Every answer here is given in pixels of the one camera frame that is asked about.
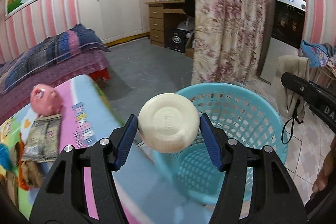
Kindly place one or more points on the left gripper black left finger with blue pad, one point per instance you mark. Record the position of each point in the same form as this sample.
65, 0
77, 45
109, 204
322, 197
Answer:
62, 199

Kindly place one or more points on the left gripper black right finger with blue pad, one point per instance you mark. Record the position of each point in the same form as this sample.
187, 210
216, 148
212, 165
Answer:
274, 197

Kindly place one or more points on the round white plastic lid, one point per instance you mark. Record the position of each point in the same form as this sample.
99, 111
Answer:
168, 123

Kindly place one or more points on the light blue mesh trash basket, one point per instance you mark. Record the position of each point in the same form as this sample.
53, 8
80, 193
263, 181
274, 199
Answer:
243, 115

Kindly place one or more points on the person's hand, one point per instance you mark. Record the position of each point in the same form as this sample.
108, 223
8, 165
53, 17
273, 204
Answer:
328, 166

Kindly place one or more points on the beige hanging cloth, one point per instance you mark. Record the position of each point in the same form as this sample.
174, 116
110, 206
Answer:
290, 71

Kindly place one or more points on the orange crumpled wrapper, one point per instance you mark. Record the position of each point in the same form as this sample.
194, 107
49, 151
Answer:
22, 183

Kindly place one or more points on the blue floral cloth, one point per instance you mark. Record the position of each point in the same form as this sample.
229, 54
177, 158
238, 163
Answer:
319, 55

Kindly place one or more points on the patterned paper packet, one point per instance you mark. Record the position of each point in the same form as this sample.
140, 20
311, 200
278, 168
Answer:
42, 143

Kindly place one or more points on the colourful cartoon table mat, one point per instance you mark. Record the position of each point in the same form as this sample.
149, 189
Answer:
145, 195

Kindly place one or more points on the white black fridge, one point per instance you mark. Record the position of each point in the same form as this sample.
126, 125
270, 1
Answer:
286, 36

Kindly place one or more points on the pink cartoon mug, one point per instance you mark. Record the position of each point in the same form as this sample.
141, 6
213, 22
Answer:
46, 100

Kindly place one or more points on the floral beige curtain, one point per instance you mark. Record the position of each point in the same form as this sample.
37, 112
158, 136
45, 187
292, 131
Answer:
228, 40

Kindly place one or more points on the bed with purple sheet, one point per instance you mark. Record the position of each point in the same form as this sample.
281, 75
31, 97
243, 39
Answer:
92, 63

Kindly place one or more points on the blue plaid quilt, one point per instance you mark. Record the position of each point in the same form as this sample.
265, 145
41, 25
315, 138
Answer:
50, 52

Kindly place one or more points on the black box under desk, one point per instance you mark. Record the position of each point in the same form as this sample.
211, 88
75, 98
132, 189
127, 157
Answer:
178, 40

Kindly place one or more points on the wooden desk with drawers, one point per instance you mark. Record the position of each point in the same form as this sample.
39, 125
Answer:
163, 17

